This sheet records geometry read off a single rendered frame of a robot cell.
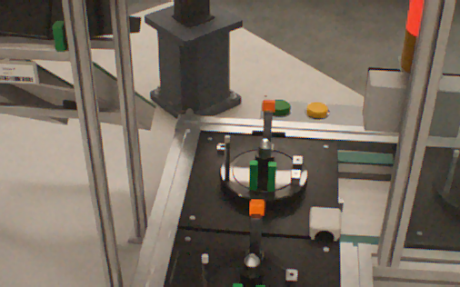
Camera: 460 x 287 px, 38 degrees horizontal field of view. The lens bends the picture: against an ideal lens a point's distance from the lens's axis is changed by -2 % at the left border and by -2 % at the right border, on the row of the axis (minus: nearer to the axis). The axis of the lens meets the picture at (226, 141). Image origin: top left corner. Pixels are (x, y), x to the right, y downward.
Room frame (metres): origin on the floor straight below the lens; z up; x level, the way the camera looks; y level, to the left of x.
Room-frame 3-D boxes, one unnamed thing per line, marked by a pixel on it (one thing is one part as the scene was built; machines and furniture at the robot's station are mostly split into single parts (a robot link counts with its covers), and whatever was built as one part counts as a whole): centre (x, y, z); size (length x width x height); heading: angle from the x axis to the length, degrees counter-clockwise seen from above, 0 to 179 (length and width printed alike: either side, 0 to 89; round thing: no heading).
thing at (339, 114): (1.05, -0.17, 0.93); 0.21 x 0.07 x 0.06; 84
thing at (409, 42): (0.71, -0.24, 1.28); 0.05 x 0.05 x 0.05
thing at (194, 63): (1.24, 0.07, 0.96); 0.15 x 0.15 x 0.20; 39
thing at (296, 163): (0.84, -0.06, 1.01); 0.24 x 0.24 x 0.13; 84
